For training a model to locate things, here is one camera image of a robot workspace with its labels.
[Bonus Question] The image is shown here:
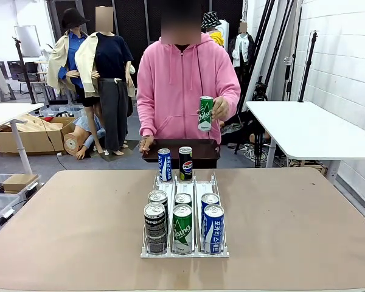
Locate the person's right hand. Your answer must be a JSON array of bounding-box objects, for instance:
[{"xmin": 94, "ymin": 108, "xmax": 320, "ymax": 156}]
[{"xmin": 139, "ymin": 135, "xmax": 155, "ymax": 155}]

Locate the person's left hand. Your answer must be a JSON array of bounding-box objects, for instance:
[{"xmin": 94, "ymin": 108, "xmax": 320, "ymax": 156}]
[{"xmin": 211, "ymin": 97, "xmax": 231, "ymax": 122}]

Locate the green Chilsung cider can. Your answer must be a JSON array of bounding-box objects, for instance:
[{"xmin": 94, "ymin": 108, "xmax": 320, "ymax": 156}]
[
  {"xmin": 174, "ymin": 192, "xmax": 193, "ymax": 211},
  {"xmin": 172, "ymin": 204, "xmax": 193, "ymax": 255},
  {"xmin": 198, "ymin": 96, "xmax": 215, "ymax": 133}
]

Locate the dark brown serving tray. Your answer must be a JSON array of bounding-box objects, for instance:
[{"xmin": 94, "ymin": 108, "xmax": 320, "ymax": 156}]
[{"xmin": 142, "ymin": 138, "xmax": 221, "ymax": 161}]

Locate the black Pepsi can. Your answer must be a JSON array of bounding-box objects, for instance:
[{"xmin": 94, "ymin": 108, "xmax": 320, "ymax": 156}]
[
  {"xmin": 178, "ymin": 146, "xmax": 193, "ymax": 182},
  {"xmin": 144, "ymin": 203, "xmax": 167, "ymax": 255},
  {"xmin": 148, "ymin": 190, "xmax": 169, "ymax": 218}
]

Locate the person's left forearm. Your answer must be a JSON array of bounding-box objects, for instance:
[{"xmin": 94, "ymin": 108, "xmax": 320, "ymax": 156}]
[{"xmin": 218, "ymin": 86, "xmax": 242, "ymax": 122}]

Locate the person's right forearm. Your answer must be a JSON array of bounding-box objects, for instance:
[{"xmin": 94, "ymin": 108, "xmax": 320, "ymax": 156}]
[{"xmin": 137, "ymin": 97, "xmax": 159, "ymax": 137}]

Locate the person in pink hoodie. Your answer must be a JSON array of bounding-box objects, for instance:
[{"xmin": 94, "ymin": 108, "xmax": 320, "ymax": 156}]
[{"xmin": 136, "ymin": 0, "xmax": 242, "ymax": 155}]

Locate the blue Pocari Sweat can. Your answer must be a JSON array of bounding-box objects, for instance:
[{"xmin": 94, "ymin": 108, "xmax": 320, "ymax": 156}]
[
  {"xmin": 200, "ymin": 192, "xmax": 220, "ymax": 214},
  {"xmin": 203, "ymin": 204, "xmax": 225, "ymax": 255},
  {"xmin": 157, "ymin": 148, "xmax": 173, "ymax": 183}
]

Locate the white can dispenser rack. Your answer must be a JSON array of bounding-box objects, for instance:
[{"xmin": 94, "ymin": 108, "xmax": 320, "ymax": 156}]
[{"xmin": 140, "ymin": 171, "xmax": 231, "ymax": 259}]

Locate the mannequin white and black jacket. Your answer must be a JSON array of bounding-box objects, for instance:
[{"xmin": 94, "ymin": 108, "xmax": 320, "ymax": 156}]
[{"xmin": 228, "ymin": 21, "xmax": 256, "ymax": 83}]

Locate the mannequin navy top cream jacket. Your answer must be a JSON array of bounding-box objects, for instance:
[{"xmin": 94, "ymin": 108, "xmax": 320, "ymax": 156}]
[{"xmin": 75, "ymin": 5, "xmax": 136, "ymax": 156}]

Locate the mannequin torso blue sleeve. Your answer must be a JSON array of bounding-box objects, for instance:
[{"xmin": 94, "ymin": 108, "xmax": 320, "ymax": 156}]
[{"xmin": 63, "ymin": 114, "xmax": 106, "ymax": 161}]

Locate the black leaning poles bundle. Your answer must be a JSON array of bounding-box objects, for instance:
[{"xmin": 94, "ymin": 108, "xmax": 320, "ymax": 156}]
[{"xmin": 251, "ymin": 0, "xmax": 296, "ymax": 101}]

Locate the mannequin yellow hoodie bucket hat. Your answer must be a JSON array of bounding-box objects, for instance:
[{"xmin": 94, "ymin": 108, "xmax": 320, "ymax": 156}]
[{"xmin": 201, "ymin": 11, "xmax": 226, "ymax": 48}]

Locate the large white side table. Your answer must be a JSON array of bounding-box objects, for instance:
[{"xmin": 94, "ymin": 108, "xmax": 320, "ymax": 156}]
[{"xmin": 245, "ymin": 100, "xmax": 365, "ymax": 186}]

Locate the black light stand pole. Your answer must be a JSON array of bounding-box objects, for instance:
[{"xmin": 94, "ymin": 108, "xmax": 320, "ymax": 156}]
[{"xmin": 297, "ymin": 30, "xmax": 319, "ymax": 103}]

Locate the mannequin blue shirt black hat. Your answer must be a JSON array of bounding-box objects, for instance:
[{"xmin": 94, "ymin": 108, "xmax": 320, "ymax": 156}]
[{"xmin": 47, "ymin": 8, "xmax": 91, "ymax": 107}]

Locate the large open cardboard box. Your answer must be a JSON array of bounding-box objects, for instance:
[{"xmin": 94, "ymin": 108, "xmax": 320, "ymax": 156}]
[{"xmin": 0, "ymin": 113, "xmax": 77, "ymax": 155}]

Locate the clear bin under cardboard box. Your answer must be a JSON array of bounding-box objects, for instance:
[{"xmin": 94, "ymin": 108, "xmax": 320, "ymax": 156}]
[{"xmin": 0, "ymin": 173, "xmax": 43, "ymax": 202}]

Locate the small flat cardboard box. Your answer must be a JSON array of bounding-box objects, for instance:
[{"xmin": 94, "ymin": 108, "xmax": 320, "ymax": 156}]
[{"xmin": 2, "ymin": 173, "xmax": 39, "ymax": 193}]

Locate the white desk with single leg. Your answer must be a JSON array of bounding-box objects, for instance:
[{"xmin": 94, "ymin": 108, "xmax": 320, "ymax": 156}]
[{"xmin": 0, "ymin": 102, "xmax": 45, "ymax": 176}]

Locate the black tripod stand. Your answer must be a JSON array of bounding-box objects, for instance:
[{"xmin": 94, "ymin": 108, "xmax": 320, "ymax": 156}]
[{"xmin": 12, "ymin": 36, "xmax": 38, "ymax": 105}]

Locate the white board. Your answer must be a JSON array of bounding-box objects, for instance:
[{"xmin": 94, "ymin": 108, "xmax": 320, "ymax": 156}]
[{"xmin": 13, "ymin": 25, "xmax": 42, "ymax": 58}]

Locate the black camera tripod head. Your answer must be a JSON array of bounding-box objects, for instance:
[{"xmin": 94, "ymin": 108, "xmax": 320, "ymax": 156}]
[{"xmin": 251, "ymin": 75, "xmax": 269, "ymax": 102}]

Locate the white coiled floor cable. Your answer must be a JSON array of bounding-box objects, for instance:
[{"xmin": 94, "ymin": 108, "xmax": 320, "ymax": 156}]
[{"xmin": 243, "ymin": 145, "xmax": 269, "ymax": 164}]

